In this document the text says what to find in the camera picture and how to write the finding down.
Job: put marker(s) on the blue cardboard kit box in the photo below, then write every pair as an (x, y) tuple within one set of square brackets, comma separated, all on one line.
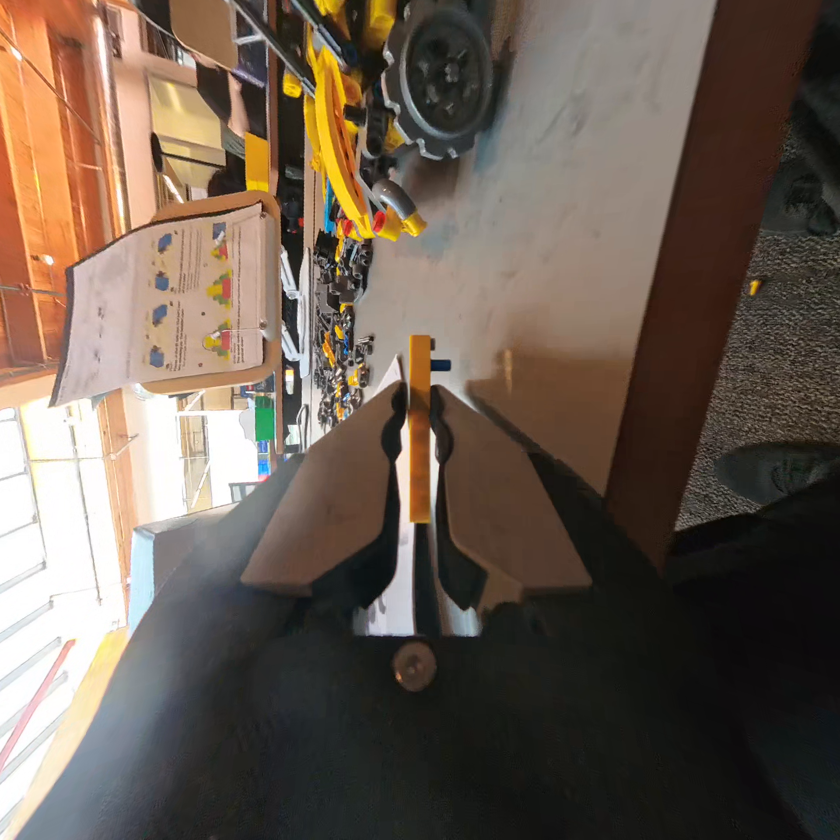
[(157, 564)]

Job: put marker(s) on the yellow storage bin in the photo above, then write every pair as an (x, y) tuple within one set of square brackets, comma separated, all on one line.
[(256, 161)]

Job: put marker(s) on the long yellow brick beam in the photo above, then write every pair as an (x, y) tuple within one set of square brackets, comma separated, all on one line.
[(420, 459)]

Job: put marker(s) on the silver ventilation duct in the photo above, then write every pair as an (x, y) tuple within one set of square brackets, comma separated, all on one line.
[(111, 118)]

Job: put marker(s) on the green storage bin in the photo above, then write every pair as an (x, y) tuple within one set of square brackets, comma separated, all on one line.
[(265, 423)]

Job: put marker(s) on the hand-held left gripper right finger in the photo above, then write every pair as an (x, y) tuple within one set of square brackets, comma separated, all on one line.
[(512, 518)]

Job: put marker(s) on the printed instruction sheet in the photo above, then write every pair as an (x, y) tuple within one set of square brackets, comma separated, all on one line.
[(144, 308)]

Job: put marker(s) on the black backpack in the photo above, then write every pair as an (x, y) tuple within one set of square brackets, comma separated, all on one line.
[(807, 164)]

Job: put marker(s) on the yellow brick toy car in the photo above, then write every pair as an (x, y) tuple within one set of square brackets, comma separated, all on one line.
[(341, 118)]

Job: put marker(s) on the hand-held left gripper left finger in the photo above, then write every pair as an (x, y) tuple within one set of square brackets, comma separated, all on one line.
[(328, 518)]

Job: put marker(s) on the pile of small brick parts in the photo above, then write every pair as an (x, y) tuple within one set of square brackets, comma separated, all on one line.
[(341, 295)]

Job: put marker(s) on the person's black shoe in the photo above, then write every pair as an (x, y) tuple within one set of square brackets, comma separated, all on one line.
[(774, 472)]

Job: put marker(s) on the grey desk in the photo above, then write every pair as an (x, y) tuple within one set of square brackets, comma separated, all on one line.
[(577, 229)]

